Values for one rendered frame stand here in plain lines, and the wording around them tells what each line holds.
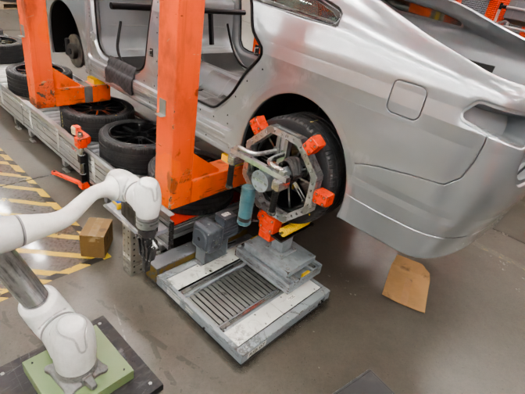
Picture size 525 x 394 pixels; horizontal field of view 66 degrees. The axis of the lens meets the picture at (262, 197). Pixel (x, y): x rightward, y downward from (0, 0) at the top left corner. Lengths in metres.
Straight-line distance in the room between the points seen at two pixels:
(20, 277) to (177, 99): 1.14
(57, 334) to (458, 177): 1.73
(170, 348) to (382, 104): 1.69
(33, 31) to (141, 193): 2.55
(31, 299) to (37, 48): 2.58
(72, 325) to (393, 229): 1.50
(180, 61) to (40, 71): 2.01
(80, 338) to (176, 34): 1.42
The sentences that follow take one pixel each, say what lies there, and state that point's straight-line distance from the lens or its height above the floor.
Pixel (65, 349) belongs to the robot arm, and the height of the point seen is 0.57.
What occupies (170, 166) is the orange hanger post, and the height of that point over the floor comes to 0.82.
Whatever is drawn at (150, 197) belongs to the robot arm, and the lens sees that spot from 1.60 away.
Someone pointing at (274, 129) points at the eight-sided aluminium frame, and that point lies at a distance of 2.32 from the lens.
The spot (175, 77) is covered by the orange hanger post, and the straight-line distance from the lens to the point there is 2.22.
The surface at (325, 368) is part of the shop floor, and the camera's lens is 2.51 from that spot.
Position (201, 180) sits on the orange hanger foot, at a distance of 2.60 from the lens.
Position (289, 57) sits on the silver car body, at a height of 1.48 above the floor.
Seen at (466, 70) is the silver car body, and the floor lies 1.65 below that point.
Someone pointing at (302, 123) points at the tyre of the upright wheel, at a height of 1.17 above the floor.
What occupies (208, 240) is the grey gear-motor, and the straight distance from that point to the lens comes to 2.61.
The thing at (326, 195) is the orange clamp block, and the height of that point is 0.88.
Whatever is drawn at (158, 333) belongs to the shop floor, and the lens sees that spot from 2.52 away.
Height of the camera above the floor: 1.90
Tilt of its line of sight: 29 degrees down
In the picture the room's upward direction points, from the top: 10 degrees clockwise
